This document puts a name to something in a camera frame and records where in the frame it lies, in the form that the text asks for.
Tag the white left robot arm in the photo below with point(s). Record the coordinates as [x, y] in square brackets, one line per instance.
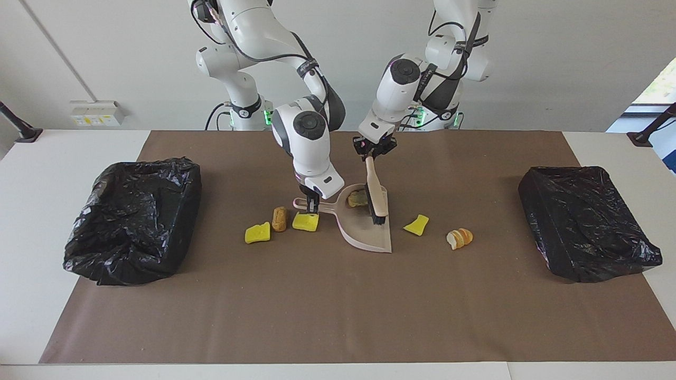
[396, 89]

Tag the beige plastic dustpan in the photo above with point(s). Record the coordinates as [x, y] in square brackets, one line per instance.
[364, 235]

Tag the curled orange striped bread piece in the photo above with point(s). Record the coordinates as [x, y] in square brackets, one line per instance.
[460, 238]

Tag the yellow and green sponge piece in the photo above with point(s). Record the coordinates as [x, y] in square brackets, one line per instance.
[417, 225]

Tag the white wall outlet box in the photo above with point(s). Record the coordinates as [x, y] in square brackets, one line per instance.
[97, 113]

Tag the black bag-lined bin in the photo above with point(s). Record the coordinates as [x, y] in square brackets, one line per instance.
[132, 227]
[581, 227]

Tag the brown oval bread roll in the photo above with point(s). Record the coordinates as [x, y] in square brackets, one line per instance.
[279, 219]

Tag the window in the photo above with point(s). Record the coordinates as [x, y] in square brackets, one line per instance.
[663, 87]

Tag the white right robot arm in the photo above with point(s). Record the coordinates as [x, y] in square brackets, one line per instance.
[306, 142]

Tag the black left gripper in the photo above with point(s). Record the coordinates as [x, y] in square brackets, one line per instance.
[375, 145]

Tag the pale beige bread chunk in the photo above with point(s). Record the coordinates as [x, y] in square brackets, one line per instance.
[357, 199]

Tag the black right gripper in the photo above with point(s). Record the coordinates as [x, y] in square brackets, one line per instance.
[309, 193]

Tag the black clamp stand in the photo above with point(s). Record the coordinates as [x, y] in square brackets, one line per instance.
[641, 138]
[29, 134]

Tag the brown paper table mat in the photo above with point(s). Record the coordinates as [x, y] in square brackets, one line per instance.
[338, 316]

